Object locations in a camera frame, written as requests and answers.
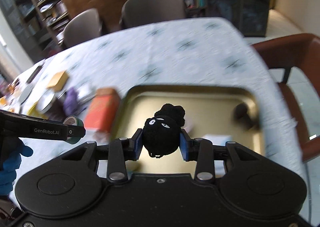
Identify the grey plate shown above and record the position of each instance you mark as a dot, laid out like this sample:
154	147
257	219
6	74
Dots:
26	93

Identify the brown chair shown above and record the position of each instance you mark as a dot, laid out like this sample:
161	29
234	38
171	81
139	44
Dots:
287	44

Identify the black phone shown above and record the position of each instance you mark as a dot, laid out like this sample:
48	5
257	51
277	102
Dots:
34	73

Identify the purple plush toy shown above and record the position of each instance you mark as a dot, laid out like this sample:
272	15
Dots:
71	99

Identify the dark glass cabinet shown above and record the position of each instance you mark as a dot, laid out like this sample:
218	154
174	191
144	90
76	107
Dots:
240	0

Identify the gold metal tray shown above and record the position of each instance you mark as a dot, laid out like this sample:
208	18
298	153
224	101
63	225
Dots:
200	107

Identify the clear wrapped tissue pack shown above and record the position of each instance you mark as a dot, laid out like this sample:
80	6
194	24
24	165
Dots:
86	92

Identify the green tape roll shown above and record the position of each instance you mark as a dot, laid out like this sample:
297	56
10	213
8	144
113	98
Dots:
80	122

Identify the orange tea tin wooden lid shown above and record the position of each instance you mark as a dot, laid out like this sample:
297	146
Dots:
102	112

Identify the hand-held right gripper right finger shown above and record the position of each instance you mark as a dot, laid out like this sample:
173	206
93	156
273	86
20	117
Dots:
183	146

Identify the wooden bookshelf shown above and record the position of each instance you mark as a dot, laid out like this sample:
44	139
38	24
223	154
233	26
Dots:
37	5

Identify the black candle jar silver lid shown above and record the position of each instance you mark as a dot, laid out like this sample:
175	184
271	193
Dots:
47	103

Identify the person's left hand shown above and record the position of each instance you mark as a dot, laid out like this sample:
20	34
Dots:
7	179

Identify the grey chair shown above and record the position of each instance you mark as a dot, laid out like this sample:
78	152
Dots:
152	7
82	27

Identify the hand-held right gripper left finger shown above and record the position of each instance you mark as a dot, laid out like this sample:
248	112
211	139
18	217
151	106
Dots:
137	143

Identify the yellow block plush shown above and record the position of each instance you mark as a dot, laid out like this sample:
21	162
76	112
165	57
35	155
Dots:
33	111

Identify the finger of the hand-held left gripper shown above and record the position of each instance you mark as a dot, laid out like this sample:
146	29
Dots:
75	132

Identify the gold box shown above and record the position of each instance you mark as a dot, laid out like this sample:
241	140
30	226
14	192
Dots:
58	79

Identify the black plush toy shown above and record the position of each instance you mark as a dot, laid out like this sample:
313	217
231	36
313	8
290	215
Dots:
160	137

